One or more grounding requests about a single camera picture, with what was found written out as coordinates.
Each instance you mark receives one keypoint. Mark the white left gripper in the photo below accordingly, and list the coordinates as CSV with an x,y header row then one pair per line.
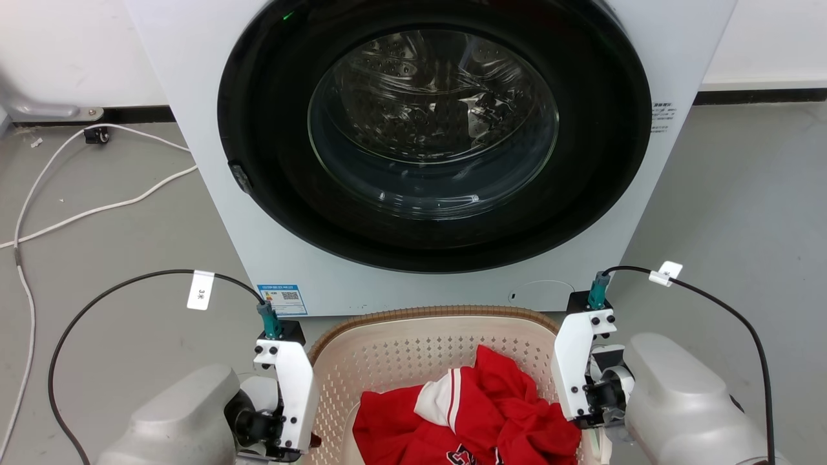
x,y
294,394

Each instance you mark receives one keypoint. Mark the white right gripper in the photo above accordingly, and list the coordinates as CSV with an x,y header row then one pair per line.
x,y
572,361

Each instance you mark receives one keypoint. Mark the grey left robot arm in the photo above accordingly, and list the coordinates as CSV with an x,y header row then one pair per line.
x,y
174,420

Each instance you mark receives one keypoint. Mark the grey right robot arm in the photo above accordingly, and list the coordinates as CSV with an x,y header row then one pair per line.
x,y
678,407

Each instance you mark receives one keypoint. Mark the beige perforated laundry basket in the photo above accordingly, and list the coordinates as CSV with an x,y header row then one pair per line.
x,y
387,361

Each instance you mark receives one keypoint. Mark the round white filter cover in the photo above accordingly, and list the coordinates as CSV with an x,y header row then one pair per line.
x,y
543,296

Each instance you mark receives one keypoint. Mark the red and white garment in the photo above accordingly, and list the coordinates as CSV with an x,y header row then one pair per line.
x,y
510,413

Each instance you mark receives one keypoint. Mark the blue energy label sticker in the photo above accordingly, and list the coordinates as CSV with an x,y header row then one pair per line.
x,y
282,299

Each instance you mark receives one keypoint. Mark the round black glass washer door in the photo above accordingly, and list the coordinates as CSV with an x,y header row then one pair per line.
x,y
271,194

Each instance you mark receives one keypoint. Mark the small printed text sticker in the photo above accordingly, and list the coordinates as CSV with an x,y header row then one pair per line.
x,y
662,117

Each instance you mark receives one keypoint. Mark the white front-load washing machine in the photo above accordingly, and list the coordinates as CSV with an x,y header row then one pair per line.
x,y
194,129

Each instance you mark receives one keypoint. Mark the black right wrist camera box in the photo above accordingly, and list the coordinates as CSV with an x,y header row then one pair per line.
x,y
581,301

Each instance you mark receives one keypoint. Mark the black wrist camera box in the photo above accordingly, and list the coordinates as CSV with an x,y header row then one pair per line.
x,y
287,330
581,301

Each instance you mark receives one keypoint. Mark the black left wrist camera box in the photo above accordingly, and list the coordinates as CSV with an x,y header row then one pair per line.
x,y
287,330

